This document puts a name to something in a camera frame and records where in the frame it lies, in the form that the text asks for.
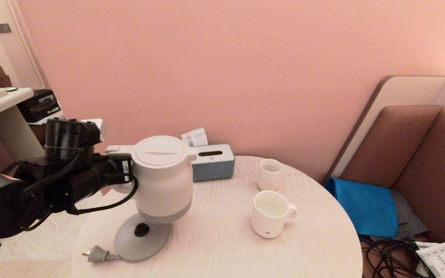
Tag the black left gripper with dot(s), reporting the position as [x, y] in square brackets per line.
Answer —
[68, 139]

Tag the white electric kettle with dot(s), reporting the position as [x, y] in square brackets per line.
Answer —
[164, 185]

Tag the grey round kettle base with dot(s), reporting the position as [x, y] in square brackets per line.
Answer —
[153, 243]

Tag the white paper cards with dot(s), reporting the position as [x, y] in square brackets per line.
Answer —
[196, 137]

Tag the grey power plug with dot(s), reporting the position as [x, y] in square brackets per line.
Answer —
[97, 255]

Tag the white stool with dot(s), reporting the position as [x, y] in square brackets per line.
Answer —
[39, 122]

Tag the grey tissue box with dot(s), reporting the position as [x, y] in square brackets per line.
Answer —
[214, 168]

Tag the black box appliance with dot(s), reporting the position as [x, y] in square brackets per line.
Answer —
[39, 106]

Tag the white washbasin counter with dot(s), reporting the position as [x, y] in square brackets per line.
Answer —
[14, 131]

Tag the small white cup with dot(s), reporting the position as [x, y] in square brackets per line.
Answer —
[269, 179]

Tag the blue cloth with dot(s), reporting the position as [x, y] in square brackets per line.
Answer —
[365, 208]

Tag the grey felt mat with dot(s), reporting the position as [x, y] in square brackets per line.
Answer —
[404, 212]

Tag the brown upholstered sofa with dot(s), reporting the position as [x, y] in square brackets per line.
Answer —
[431, 166]

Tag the printed paper sheet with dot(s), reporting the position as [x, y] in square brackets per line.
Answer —
[439, 260]

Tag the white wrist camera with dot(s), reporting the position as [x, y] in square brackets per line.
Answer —
[95, 124]

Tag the grey wall switch plate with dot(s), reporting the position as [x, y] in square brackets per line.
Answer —
[2, 27]

